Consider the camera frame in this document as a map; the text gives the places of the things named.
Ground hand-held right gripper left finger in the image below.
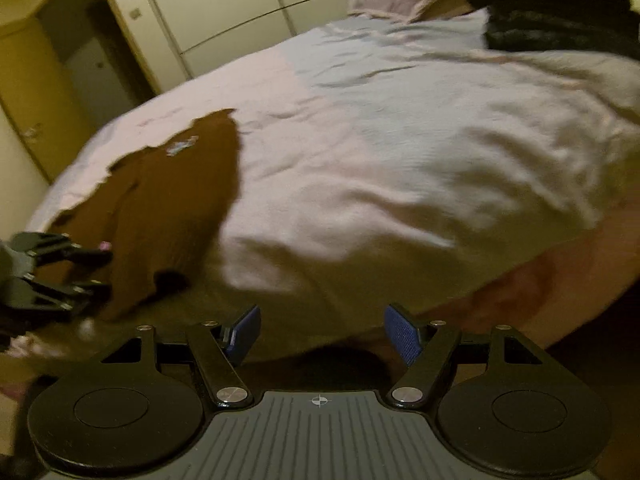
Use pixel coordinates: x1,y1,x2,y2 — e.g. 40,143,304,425
99,304,263,409

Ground white wardrobe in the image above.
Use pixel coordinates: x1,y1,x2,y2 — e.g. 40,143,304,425
96,0,382,96

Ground dark blanket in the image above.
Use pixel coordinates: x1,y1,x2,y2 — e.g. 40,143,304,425
462,0,640,54

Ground yellow wooden door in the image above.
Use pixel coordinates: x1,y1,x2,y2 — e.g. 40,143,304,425
0,21,81,183

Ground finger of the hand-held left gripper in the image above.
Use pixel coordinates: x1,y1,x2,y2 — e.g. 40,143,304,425
7,277,110,319
9,232,114,270

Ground bed with striped cover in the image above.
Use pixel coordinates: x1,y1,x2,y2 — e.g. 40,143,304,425
24,7,640,362

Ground brown sweater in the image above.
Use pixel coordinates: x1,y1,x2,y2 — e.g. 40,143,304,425
50,108,244,324

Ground pink bed skirt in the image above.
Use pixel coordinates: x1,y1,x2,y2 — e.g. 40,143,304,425
440,180,640,356

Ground grey door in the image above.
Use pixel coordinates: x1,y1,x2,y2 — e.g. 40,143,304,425
63,40,153,117

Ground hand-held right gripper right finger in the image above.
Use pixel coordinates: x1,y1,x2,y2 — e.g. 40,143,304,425
383,304,547,407

